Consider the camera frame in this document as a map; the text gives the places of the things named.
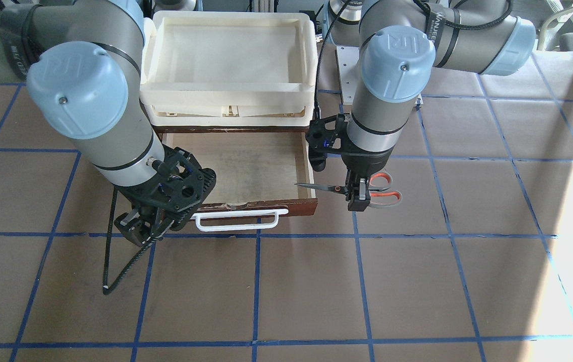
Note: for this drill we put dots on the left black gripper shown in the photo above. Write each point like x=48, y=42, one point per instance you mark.
x=365, y=162

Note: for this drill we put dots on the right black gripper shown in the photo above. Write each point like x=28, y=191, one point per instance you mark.
x=136, y=199

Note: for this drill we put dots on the red grey handled scissors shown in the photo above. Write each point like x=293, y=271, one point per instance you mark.
x=382, y=196

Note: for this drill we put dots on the brown wooden drawer box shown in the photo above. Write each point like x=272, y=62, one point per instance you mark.
x=257, y=168

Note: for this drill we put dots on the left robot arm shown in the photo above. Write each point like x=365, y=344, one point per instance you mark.
x=399, y=45

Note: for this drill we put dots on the cream plastic tray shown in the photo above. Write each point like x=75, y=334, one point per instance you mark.
x=229, y=69

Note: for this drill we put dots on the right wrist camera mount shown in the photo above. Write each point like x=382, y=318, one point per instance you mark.
x=178, y=186

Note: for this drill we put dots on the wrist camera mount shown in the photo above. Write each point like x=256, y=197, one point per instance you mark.
x=178, y=186
x=326, y=136

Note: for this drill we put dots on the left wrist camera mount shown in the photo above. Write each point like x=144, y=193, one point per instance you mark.
x=326, y=136

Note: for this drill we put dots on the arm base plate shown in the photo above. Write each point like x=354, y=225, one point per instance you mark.
x=351, y=75

